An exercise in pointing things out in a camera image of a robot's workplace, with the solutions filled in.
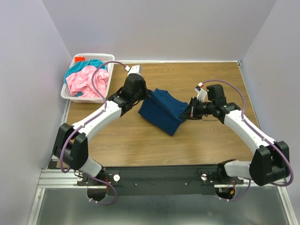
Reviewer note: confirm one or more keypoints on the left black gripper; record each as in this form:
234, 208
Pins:
146, 92

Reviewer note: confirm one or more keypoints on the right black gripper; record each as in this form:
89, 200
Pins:
191, 112

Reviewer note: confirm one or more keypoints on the dark blue t shirt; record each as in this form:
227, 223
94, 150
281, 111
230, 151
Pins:
162, 110

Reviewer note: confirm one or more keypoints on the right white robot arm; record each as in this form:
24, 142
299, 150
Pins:
270, 162

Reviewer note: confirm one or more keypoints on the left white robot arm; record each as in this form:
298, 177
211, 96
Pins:
71, 143

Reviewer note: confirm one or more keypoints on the teal t shirt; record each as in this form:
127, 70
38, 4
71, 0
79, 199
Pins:
80, 65

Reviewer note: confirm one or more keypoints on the pink t shirt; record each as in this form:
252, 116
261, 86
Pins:
80, 83

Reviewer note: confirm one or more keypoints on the orange cloth in basket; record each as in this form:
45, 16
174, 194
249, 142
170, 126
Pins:
78, 59

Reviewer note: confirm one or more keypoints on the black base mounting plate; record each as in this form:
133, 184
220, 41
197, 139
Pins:
165, 180

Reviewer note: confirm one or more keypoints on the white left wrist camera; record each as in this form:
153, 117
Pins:
135, 69

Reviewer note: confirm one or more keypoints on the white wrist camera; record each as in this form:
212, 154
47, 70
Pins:
135, 69
201, 93

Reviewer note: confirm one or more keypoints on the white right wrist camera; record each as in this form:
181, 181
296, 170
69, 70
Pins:
201, 93

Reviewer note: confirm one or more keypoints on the aluminium frame rail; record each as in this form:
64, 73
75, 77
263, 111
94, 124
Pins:
163, 195

